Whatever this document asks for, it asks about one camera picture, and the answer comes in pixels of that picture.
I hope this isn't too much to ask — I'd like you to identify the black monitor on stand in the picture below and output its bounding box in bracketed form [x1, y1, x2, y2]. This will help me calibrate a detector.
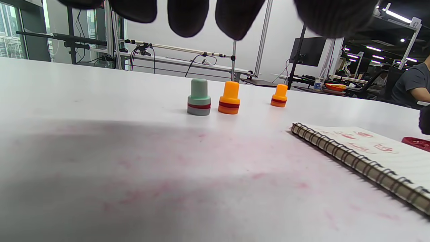
[287, 24, 327, 89]

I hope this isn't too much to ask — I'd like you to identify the person's right hand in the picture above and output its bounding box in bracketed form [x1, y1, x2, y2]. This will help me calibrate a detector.
[418, 105, 430, 135]

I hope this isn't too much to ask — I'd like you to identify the aluminium frame post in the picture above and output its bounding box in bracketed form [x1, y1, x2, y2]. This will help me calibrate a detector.
[253, 0, 273, 78]
[103, 0, 122, 70]

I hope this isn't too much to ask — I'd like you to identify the white desk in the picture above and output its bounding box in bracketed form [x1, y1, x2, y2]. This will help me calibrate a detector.
[89, 47, 254, 76]

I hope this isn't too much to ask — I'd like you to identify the orange reward stamp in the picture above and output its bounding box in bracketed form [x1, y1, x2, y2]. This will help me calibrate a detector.
[271, 84, 288, 108]
[218, 81, 241, 115]

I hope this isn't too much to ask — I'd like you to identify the large glass window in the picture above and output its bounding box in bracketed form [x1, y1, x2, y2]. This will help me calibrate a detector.
[0, 0, 51, 63]

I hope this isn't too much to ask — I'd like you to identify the black office chair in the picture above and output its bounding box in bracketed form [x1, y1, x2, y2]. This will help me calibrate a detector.
[356, 69, 392, 99]

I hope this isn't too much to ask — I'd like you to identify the white boom rod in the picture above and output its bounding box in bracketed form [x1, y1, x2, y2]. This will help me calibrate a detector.
[124, 39, 235, 60]

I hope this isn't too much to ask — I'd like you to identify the red ink pad tin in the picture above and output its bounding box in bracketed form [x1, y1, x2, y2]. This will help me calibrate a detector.
[401, 136, 430, 152]

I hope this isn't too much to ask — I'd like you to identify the spiral lined notebook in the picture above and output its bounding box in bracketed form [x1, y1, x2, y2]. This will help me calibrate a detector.
[291, 122, 430, 215]

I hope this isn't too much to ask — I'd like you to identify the brown side table top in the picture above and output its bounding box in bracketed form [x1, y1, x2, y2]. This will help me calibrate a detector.
[240, 78, 279, 88]

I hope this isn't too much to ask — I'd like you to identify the green reward stamp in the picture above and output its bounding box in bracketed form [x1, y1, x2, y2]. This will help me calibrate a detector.
[187, 78, 211, 116]

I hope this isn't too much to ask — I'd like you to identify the person's left hand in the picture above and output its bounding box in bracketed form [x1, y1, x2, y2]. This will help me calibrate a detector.
[57, 0, 378, 41]

